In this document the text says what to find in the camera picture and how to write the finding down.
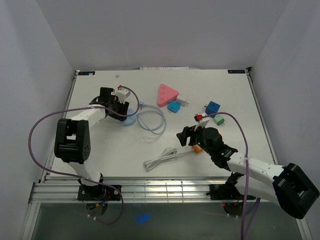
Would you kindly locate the blue corner label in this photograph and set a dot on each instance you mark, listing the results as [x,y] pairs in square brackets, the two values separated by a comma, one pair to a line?
[86,73]
[236,71]

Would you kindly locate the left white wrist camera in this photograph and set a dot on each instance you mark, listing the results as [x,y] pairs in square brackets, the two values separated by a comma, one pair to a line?
[122,94]

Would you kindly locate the round light blue power strip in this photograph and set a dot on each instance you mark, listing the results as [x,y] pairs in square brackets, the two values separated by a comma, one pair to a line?
[130,120]

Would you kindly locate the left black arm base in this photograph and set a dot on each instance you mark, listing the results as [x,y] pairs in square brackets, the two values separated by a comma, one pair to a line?
[99,193]

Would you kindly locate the pink triangular power strip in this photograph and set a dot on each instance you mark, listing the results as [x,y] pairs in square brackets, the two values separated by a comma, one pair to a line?
[166,95]

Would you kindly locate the dark blue cube socket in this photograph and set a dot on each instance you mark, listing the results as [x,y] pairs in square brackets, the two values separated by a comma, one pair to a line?
[212,108]

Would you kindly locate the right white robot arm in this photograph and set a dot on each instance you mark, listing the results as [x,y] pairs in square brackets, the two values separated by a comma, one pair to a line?
[286,186]

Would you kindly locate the cyan blue charger plug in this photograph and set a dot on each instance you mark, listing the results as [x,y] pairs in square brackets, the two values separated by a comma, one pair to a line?
[173,107]

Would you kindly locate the left blue corner label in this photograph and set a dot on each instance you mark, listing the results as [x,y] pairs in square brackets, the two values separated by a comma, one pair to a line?
[86,73]

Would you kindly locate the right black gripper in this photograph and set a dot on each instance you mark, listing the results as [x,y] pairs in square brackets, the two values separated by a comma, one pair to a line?
[188,132]

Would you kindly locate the white charger plug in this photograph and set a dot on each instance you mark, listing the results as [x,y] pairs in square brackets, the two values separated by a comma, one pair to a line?
[182,101]

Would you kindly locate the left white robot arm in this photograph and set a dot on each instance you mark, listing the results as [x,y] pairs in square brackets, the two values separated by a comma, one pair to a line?
[72,140]

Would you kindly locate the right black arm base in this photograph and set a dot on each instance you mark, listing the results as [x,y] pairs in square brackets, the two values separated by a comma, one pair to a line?
[224,192]

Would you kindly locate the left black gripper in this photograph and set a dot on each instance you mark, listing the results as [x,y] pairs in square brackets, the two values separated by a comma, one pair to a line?
[124,107]

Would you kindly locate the orange power strip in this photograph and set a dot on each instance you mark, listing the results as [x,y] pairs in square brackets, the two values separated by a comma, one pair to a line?
[197,149]

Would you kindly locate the right blue corner label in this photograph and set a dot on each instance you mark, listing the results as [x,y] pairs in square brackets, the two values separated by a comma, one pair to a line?
[236,71]

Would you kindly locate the green charger plug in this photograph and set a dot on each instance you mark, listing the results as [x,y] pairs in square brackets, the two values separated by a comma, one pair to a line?
[218,120]

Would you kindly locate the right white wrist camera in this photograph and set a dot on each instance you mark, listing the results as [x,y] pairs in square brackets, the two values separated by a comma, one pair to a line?
[201,119]

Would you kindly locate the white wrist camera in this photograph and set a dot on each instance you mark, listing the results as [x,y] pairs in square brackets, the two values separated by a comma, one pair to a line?
[201,119]
[122,94]

